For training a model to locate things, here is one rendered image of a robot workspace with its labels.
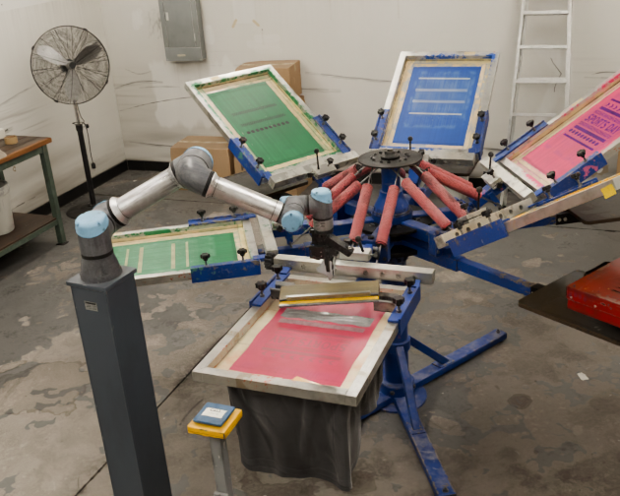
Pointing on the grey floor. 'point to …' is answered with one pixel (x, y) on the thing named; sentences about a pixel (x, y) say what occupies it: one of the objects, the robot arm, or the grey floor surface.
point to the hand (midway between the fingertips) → (332, 277)
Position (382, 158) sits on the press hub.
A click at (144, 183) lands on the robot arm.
